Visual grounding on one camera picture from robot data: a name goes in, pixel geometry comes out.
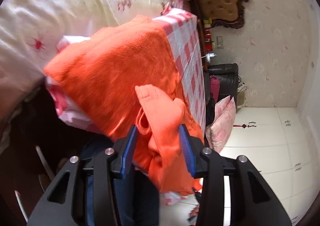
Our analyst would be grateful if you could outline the orange fleece pants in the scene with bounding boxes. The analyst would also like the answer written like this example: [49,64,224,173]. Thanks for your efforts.
[43,14,205,196]

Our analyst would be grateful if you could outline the pink floral pillow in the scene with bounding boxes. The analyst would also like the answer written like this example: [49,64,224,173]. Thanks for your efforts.
[205,95,236,153]

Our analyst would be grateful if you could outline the blue jeans leg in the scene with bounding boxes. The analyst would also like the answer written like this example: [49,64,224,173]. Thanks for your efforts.
[82,145,161,226]

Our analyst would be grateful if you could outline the black garment on chair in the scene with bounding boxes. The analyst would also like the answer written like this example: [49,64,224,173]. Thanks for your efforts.
[206,93,215,127]

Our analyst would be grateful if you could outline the red chinese knot ornament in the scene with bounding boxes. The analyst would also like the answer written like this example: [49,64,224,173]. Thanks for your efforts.
[233,121,256,128]

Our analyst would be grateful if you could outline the magenta garment on chair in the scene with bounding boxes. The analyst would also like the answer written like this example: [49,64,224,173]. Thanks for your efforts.
[210,75,220,102]

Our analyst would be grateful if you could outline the black leather armchair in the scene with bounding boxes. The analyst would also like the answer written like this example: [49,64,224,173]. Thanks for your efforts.
[203,63,239,105]

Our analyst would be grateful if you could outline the pink white checkered sheet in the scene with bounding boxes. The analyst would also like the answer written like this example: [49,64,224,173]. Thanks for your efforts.
[46,7,207,207]

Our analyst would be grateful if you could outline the wooden nightstand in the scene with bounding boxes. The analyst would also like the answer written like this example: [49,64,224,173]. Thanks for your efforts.
[189,0,208,71]

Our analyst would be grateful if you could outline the floral bed quilt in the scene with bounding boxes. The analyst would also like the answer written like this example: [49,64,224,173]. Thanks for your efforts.
[1,0,185,116]

